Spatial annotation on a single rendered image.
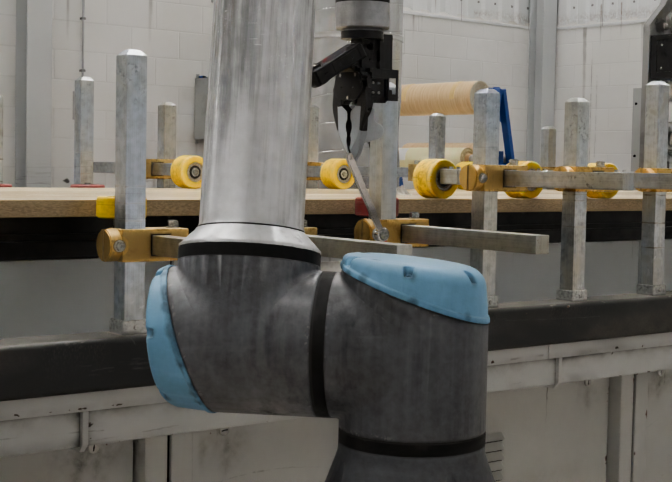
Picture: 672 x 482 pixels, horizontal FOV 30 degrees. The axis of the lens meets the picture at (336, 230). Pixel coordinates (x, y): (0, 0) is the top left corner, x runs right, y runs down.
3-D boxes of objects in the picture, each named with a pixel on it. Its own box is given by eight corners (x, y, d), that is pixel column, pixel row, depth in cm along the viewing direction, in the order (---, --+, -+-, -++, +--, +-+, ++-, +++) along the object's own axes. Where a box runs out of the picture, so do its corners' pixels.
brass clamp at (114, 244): (190, 260, 196) (190, 228, 195) (112, 263, 188) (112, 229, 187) (170, 257, 201) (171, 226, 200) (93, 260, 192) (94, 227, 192)
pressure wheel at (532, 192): (537, 154, 268) (513, 173, 264) (549, 186, 271) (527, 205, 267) (517, 154, 273) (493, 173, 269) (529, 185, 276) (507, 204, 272)
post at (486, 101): (494, 342, 239) (500, 89, 236) (480, 343, 237) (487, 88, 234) (481, 339, 241) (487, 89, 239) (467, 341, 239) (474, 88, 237)
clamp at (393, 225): (429, 246, 226) (429, 218, 226) (370, 248, 218) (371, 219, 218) (408, 244, 231) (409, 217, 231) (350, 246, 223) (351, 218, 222)
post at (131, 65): (144, 363, 193) (147, 50, 191) (123, 365, 191) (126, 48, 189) (133, 360, 196) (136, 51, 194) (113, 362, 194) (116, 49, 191)
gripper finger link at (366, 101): (373, 130, 204) (373, 76, 204) (365, 130, 204) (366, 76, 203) (355, 131, 208) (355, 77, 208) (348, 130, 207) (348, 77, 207)
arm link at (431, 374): (483, 447, 119) (488, 263, 118) (307, 437, 122) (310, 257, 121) (489, 416, 134) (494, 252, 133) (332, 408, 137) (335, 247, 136)
